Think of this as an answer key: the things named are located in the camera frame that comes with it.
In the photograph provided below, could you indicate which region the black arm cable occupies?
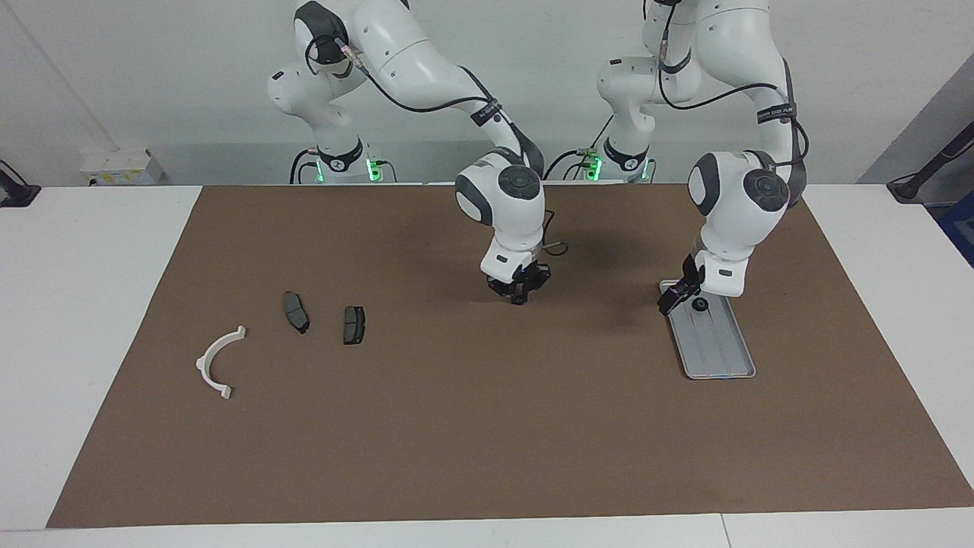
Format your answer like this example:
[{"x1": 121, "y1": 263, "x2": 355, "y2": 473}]
[
  {"x1": 657, "y1": 0, "x2": 810, "y2": 195},
  {"x1": 304, "y1": 34, "x2": 570, "y2": 256}
]

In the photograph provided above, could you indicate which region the silver ribbed metal tray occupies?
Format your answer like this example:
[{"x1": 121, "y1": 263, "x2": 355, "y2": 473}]
[{"x1": 658, "y1": 279, "x2": 757, "y2": 381}]

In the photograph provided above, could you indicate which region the long grey brake pad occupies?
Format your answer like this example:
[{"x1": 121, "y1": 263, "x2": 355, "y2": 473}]
[{"x1": 282, "y1": 291, "x2": 311, "y2": 336}]

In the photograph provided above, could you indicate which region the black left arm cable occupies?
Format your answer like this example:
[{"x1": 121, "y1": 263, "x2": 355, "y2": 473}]
[{"x1": 657, "y1": 0, "x2": 810, "y2": 195}]

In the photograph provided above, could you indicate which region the blue crate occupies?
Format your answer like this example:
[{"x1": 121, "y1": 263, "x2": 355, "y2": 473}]
[{"x1": 937, "y1": 190, "x2": 974, "y2": 269}]

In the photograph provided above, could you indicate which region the white semicircular bracket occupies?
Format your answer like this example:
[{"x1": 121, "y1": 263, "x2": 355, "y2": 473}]
[{"x1": 195, "y1": 325, "x2": 248, "y2": 401}]

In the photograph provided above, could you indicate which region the brown table mat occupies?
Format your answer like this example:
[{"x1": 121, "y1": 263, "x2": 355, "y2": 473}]
[{"x1": 46, "y1": 183, "x2": 974, "y2": 530}]

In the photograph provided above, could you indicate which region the black camera stand clamp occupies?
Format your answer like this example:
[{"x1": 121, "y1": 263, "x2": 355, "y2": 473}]
[
  {"x1": 0, "y1": 160, "x2": 41, "y2": 208},
  {"x1": 886, "y1": 122, "x2": 974, "y2": 203}
]

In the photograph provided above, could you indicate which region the black base power cable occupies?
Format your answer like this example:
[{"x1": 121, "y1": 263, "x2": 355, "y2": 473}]
[
  {"x1": 543, "y1": 114, "x2": 616, "y2": 183},
  {"x1": 289, "y1": 148, "x2": 398, "y2": 186}
]

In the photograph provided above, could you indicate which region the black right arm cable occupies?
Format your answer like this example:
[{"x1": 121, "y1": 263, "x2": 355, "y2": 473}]
[{"x1": 304, "y1": 34, "x2": 570, "y2": 256}]

